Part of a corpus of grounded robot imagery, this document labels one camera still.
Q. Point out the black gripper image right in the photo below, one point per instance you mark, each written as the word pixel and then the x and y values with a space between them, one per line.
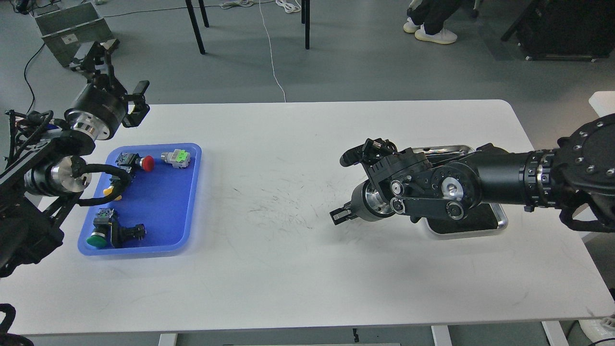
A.
pixel 366 204

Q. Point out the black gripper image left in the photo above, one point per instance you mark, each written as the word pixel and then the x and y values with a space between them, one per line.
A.
pixel 98 113

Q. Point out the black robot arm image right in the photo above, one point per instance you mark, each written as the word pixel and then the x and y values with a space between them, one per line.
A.
pixel 448 182

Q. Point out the blue plastic tray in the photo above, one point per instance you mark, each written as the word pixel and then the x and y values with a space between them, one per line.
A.
pixel 162 200

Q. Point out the silver metal tray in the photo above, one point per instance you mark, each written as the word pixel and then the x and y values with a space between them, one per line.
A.
pixel 484 219

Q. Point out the black table leg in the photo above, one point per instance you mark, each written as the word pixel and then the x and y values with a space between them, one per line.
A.
pixel 194 24

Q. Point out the grey green connector module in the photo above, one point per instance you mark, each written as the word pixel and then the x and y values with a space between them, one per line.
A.
pixel 178 158

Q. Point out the person's white shoe left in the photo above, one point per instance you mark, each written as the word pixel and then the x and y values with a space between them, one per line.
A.
pixel 410 27

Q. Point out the person's white shoe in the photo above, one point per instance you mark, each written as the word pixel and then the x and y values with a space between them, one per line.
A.
pixel 410 27
pixel 443 37

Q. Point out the person's white shoe right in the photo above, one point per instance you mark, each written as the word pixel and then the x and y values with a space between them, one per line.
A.
pixel 443 37

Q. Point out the black cabinet on floor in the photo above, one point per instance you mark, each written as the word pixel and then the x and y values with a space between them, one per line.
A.
pixel 554 30

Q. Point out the red push button switch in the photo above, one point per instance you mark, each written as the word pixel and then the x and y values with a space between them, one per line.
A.
pixel 132 162

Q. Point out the yellow push button switch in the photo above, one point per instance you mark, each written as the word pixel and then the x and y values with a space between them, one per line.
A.
pixel 117 184

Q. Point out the green push button switch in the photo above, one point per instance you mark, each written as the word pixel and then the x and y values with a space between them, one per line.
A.
pixel 106 225

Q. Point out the black switch component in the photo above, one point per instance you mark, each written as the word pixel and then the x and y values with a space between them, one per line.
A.
pixel 121 234

